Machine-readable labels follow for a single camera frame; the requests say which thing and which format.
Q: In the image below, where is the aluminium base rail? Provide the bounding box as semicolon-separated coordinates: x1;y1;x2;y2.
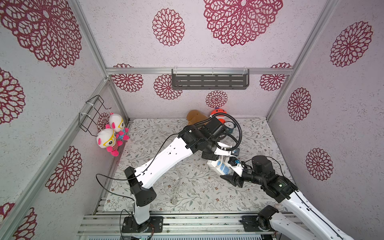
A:
77;212;281;240

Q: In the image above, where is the grey wall shelf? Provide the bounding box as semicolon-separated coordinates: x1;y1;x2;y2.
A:
171;69;250;90

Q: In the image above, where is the brown plush toy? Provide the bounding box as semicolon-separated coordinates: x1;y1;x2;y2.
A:
186;110;209;125

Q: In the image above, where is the red shark plush toy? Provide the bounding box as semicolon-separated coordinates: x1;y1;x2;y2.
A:
210;108;227;124

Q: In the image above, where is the teal alarm clock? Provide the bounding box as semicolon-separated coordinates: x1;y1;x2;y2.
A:
224;122;237;134

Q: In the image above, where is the black left arm hose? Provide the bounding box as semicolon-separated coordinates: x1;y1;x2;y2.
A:
206;112;243;152

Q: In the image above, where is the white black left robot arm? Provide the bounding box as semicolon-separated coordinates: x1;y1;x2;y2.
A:
125;124;225;232

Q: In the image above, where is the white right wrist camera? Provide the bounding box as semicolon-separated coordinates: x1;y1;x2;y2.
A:
228;157;244;177

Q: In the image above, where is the black wire basket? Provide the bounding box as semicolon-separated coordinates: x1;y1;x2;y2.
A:
78;95;111;137

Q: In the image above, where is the white plush red striped shirt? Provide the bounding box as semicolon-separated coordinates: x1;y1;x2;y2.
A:
96;128;123;157

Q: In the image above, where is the white plush blue dotted shirt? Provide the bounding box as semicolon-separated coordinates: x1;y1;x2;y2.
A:
106;113;130;141

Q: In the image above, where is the floral table mat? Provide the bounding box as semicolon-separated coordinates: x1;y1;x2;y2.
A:
98;118;291;212

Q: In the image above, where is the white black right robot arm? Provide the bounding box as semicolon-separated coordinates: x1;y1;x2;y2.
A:
221;156;352;240

